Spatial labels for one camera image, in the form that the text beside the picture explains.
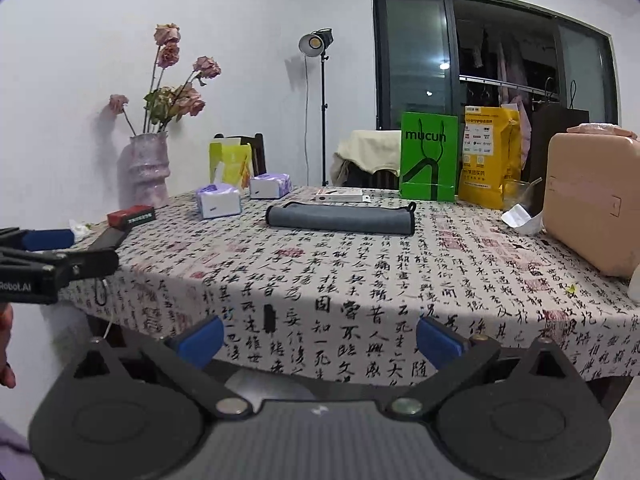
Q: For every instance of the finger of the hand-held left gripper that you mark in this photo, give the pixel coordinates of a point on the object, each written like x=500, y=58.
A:
x=47, y=239
x=92, y=264

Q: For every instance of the white rounded object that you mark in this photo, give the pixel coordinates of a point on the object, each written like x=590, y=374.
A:
x=635, y=284

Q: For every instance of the studio light on stand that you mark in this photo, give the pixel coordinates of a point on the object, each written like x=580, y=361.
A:
x=316, y=45

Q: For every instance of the grey pouch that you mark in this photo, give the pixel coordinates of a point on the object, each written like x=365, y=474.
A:
x=340, y=217

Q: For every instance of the pink hard case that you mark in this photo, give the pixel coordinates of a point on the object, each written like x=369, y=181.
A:
x=592, y=202

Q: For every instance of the dark wooden chair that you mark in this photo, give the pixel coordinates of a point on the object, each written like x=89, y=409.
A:
x=259, y=152

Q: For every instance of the pink packet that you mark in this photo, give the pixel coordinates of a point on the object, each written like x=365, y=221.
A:
x=602, y=129

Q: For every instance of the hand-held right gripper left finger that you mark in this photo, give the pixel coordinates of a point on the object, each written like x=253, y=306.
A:
x=199, y=344

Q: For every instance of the green paper bag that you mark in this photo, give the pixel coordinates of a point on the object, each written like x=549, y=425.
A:
x=429, y=157

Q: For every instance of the pink ceramic vase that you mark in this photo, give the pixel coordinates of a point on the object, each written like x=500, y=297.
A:
x=146, y=170

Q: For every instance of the dark framed window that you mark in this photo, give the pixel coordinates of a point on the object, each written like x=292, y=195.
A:
x=492, y=60

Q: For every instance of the red and black box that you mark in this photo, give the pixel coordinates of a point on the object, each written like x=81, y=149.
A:
x=131, y=216

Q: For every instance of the black paper bag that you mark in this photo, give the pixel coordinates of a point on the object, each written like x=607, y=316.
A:
x=547, y=135

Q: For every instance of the chair with cream cover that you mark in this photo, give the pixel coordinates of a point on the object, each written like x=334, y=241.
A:
x=367, y=152

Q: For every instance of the calligraphy printed tablecloth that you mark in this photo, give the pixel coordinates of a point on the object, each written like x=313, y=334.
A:
x=380, y=280

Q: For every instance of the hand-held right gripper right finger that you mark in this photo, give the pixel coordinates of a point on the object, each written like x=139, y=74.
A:
x=441, y=343

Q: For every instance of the yellow plastic bag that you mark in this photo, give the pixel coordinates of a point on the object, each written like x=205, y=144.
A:
x=487, y=155

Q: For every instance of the white paper receipt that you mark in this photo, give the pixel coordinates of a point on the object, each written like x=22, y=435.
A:
x=520, y=219

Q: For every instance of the purple clothing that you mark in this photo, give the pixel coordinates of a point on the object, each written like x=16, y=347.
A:
x=12, y=445

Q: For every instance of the flat black object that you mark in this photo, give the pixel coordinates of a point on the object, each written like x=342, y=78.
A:
x=107, y=238

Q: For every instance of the hanging clothes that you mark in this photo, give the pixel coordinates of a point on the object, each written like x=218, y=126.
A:
x=500, y=65

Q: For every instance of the purple white tissue pack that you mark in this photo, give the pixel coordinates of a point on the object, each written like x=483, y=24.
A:
x=270, y=186
x=218, y=201

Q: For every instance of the clear glass cup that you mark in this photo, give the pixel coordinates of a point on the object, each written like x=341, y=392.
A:
x=521, y=194

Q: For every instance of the flat white box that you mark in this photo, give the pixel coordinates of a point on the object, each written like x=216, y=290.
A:
x=341, y=195

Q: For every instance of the person's left hand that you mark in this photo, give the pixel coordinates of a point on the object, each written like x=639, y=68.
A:
x=5, y=332

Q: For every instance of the crumpled white tissue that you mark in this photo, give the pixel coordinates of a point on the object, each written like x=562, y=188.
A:
x=80, y=229

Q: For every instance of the dried pink roses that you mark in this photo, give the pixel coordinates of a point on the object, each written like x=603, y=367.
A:
x=172, y=87

